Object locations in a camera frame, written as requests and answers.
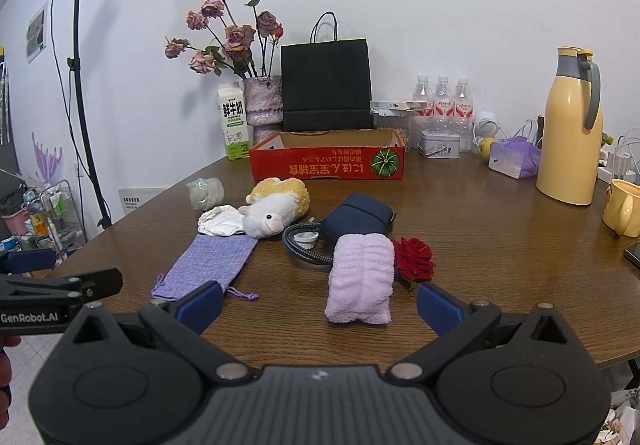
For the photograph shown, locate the pink purple vase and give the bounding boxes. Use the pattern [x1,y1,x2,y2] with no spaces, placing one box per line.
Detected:
[242,75,284,146]

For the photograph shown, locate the navy blue pouch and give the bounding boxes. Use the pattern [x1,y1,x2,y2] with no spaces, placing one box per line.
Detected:
[320,192,397,243]

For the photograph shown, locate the dried pink roses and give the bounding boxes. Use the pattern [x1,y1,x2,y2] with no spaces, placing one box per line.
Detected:
[165,0,285,78]

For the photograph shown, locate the red rose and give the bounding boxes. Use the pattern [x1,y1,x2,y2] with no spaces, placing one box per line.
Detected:
[391,236,437,291]

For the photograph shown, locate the clear plastic item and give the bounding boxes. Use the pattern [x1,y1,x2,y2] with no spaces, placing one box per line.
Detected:
[186,176,226,211]

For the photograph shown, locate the white green milk carton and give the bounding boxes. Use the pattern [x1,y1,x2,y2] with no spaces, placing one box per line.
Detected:
[217,81,251,161]

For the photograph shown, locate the white flat box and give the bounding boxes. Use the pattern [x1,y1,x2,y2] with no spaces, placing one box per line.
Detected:
[370,100,435,118]

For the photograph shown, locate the clear plastic food container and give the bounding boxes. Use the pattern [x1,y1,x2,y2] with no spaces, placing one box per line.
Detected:
[371,109,412,151]

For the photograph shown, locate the purple woven drawstring pouch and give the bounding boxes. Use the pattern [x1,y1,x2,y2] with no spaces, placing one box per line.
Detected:
[151,234,260,301]

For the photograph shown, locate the yellow thermos jug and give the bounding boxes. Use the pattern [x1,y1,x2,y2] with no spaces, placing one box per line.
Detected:
[536,46,605,206]

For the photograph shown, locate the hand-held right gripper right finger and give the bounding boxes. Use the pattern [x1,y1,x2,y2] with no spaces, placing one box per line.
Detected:
[382,282,571,383]

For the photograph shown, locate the black light stand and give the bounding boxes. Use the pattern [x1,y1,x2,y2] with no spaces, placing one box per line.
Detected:
[67,0,113,231]

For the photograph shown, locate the black paper bag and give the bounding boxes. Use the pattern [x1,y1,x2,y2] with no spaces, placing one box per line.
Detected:
[281,11,373,132]

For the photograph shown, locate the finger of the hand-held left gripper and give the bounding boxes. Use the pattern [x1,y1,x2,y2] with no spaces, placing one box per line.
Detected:
[0,268,123,306]
[0,249,57,276]

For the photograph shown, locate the grey tin box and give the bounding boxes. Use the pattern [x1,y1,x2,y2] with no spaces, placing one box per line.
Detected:
[418,129,462,159]

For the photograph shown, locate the lavender towel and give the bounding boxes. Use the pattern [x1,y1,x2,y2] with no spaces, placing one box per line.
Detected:
[325,232,396,326]

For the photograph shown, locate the purple tissue pack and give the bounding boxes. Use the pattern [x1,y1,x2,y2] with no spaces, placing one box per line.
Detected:
[488,136,542,178]

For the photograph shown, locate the white crumpled cloth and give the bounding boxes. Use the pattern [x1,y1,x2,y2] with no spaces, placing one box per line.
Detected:
[197,206,246,237]

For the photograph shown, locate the purple wall decal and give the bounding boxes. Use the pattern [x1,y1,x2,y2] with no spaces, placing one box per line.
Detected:
[31,132,65,183]

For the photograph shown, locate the red cardboard box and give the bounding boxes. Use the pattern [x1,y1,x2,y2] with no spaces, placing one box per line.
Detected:
[249,128,406,181]

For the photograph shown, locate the metal wire cart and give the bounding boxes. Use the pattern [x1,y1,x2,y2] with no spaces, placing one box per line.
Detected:
[0,179,86,256]

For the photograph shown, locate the small white fan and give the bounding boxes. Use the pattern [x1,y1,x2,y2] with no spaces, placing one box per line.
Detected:
[472,111,501,138]

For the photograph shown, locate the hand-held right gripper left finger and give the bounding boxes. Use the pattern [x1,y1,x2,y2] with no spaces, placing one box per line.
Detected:
[62,281,261,383]

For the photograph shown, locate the yellow mug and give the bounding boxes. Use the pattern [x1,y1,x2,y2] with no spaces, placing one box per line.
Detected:
[601,178,640,238]

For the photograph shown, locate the white yellow plush sheep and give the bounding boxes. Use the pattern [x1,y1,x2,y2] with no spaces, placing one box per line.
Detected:
[239,178,311,239]

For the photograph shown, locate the white charger cables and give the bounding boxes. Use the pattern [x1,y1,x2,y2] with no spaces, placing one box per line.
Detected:
[605,135,640,183]

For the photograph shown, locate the wall poster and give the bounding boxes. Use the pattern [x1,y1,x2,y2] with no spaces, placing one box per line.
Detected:
[26,2,49,63]

